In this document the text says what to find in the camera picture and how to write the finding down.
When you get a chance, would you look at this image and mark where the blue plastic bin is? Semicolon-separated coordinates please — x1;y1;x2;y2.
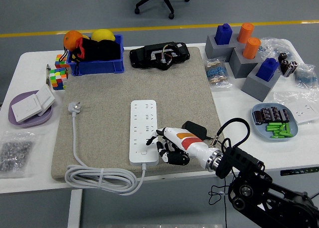
66;34;125;76

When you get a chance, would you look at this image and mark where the clear bag of striped resistors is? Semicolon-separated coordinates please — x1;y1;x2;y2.
204;57;234;89

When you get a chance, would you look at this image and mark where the blue square peg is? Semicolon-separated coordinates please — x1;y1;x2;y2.
256;57;280;83
214;23;233;46

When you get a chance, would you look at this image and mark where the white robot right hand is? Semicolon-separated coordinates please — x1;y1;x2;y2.
146;126;215;167

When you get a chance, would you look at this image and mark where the bag of black cylinders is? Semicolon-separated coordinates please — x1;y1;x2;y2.
277;52;299;78

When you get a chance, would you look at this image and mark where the large colourful puzzle cube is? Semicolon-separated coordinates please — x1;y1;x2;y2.
49;67;69;91

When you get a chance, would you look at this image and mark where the black drawstring pouch red trim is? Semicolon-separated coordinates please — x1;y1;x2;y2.
63;37;122;75

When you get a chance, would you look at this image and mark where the orange fruit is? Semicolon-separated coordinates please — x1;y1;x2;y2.
63;30;84;51

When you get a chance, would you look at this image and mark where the small colourful puzzle cube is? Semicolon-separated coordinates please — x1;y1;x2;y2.
54;53;70;69

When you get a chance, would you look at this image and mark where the thin black adapter cord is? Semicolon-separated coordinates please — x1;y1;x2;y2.
204;135;229;228

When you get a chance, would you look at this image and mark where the black plug adapter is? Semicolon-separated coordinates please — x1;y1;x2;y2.
181;120;208;140

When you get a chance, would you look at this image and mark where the clear bag of metal nuts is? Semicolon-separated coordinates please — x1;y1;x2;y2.
0;131;42;179

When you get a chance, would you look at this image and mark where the small white wall switch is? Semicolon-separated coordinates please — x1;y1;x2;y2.
34;84;56;117

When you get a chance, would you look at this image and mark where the black table control panel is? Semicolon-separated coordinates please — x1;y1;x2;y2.
280;166;319;177

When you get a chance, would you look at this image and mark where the metal pen tool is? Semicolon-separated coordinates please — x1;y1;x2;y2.
45;64;52;88

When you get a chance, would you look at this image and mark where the large white wall switch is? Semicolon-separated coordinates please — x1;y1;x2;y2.
11;93;43;124

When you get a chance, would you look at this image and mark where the white table leg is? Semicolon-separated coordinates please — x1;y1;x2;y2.
66;189;83;228

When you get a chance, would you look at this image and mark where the black electronic device with wires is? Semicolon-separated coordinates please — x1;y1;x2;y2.
129;41;191;71

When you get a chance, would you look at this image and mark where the grey-brown mat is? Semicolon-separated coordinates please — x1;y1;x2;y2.
51;46;230;183

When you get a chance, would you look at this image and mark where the orange cylinder peg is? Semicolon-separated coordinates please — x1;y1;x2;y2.
236;22;255;44
242;37;262;60

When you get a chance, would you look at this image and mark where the grey power cord with plug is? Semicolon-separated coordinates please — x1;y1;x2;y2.
64;101;147;196

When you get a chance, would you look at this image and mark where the yellow lemon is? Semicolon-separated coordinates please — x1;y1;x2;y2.
91;28;116;42

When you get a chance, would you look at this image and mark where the white power strip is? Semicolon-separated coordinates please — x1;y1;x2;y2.
129;99;160;167

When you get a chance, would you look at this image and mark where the white socket in clear bag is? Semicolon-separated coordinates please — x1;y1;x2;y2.
273;91;319;126

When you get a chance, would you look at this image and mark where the grey block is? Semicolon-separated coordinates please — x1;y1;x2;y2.
241;62;284;102
204;34;241;62
228;47;264;79

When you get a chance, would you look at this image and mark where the purple plate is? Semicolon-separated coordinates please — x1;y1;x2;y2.
8;90;54;128

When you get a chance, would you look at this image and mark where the crumpled clear plastic bag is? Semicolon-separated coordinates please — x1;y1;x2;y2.
259;36;294;61

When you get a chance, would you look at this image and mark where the light blue plate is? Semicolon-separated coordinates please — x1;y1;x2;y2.
251;102;299;142

